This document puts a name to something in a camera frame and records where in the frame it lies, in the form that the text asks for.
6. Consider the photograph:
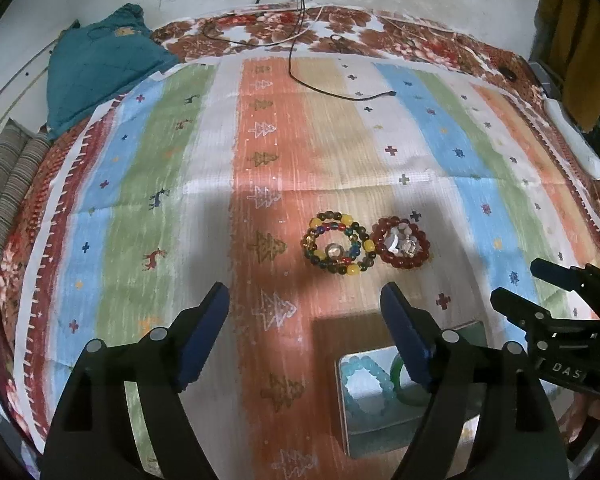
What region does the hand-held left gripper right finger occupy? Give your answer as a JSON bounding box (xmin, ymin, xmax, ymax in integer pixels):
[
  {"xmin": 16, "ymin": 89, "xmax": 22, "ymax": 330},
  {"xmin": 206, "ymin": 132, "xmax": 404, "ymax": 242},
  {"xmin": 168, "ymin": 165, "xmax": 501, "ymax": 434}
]
[{"xmin": 380, "ymin": 281, "xmax": 571, "ymax": 480}]

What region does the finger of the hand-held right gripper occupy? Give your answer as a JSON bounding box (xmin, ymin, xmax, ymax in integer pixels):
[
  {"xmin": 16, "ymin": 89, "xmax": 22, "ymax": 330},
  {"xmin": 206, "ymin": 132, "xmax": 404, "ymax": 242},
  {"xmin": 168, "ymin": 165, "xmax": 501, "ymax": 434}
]
[
  {"xmin": 530, "ymin": 258, "xmax": 600, "ymax": 321},
  {"xmin": 490, "ymin": 287, "xmax": 561, "ymax": 333}
]

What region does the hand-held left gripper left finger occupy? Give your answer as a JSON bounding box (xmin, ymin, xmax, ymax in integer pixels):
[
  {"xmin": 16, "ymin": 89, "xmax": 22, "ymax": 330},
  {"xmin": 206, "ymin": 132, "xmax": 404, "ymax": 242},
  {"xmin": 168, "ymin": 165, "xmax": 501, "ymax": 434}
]
[{"xmin": 40, "ymin": 282, "xmax": 231, "ymax": 480}]

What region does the green jade bangle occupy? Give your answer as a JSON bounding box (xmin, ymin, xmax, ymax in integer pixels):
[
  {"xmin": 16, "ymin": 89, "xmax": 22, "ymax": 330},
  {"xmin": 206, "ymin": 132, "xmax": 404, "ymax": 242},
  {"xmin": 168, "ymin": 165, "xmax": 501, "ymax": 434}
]
[{"xmin": 390, "ymin": 355, "xmax": 433, "ymax": 405}]

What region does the light blue bead bracelet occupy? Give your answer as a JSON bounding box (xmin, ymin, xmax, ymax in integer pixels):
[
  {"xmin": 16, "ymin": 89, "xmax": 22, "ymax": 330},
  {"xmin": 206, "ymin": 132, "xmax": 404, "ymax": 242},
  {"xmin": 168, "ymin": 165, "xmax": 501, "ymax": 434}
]
[{"xmin": 342, "ymin": 352, "xmax": 400, "ymax": 428}]

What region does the red bead bracelet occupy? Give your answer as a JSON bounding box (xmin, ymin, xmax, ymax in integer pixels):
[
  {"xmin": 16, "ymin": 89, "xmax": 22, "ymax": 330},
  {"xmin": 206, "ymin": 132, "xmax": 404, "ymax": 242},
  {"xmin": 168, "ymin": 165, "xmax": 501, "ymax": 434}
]
[{"xmin": 370, "ymin": 217, "xmax": 433, "ymax": 271}]

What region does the white stone bracelet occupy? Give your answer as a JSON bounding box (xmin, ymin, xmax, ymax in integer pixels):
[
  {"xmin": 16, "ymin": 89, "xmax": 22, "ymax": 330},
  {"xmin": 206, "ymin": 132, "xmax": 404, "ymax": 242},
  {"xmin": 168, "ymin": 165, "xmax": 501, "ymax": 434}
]
[{"xmin": 382, "ymin": 227, "xmax": 422, "ymax": 257}]

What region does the metal tin box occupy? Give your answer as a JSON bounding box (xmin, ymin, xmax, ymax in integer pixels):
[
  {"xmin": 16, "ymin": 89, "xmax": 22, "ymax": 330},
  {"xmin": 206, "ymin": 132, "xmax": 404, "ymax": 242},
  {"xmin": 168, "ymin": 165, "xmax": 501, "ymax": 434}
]
[{"xmin": 332, "ymin": 319, "xmax": 488, "ymax": 458}]

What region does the yellow and dark bead bracelet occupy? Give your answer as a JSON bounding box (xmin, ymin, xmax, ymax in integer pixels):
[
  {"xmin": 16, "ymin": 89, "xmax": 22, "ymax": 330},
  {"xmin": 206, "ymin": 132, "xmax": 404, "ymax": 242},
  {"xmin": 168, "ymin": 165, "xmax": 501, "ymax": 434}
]
[{"xmin": 300, "ymin": 213, "xmax": 379, "ymax": 278}]

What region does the small colourful bead bracelet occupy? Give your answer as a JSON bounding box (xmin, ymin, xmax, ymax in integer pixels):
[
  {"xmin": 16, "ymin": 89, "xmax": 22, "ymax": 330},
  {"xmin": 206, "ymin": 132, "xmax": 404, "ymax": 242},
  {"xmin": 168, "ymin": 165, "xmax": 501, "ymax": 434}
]
[{"xmin": 307, "ymin": 222, "xmax": 363, "ymax": 267}]

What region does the person's right hand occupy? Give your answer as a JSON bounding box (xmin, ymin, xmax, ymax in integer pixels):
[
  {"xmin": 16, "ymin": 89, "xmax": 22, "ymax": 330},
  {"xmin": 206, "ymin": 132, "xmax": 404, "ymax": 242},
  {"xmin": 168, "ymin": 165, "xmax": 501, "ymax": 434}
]
[{"xmin": 570, "ymin": 394, "xmax": 600, "ymax": 443}]

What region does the white power strip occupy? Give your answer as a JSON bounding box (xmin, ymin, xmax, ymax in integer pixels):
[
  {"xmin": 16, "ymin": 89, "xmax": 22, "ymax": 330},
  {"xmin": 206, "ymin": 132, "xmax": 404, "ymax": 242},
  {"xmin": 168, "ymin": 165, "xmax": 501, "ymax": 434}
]
[{"xmin": 544, "ymin": 97, "xmax": 600, "ymax": 178}]

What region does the striped printed blanket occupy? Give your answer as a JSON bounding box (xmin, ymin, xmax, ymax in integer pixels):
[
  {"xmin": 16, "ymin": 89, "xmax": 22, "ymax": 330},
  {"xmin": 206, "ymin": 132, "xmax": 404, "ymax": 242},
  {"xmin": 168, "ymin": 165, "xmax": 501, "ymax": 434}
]
[{"xmin": 0, "ymin": 55, "xmax": 600, "ymax": 480}]

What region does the yellow hanging cloth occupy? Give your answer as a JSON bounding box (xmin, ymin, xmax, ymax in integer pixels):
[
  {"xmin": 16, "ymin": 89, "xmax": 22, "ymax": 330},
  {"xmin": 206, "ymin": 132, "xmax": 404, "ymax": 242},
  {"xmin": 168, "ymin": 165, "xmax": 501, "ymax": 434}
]
[{"xmin": 535, "ymin": 0, "xmax": 600, "ymax": 131}]

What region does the grey striped cushion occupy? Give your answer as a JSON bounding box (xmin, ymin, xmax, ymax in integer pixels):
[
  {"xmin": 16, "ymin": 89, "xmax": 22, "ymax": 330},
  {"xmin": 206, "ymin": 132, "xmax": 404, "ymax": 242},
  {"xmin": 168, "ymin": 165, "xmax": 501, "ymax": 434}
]
[{"xmin": 0, "ymin": 119, "xmax": 53, "ymax": 261}]

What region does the teal pillow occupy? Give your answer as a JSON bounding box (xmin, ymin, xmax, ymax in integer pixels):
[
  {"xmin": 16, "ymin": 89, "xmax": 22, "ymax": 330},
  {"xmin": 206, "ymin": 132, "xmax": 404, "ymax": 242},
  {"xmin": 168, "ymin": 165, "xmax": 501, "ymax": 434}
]
[{"xmin": 46, "ymin": 4, "xmax": 181, "ymax": 141}]

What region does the black charging cable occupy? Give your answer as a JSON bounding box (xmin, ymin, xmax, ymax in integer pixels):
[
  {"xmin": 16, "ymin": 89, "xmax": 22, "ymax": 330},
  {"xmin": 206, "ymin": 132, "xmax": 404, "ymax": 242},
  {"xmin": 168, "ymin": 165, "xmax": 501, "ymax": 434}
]
[{"xmin": 288, "ymin": 0, "xmax": 397, "ymax": 98}]

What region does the white cable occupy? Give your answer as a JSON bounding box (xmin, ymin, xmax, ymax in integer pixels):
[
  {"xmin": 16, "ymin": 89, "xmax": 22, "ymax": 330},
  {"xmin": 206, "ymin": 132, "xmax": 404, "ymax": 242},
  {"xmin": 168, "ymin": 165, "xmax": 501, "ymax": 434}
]
[{"xmin": 250, "ymin": 7, "xmax": 327, "ymax": 47}]

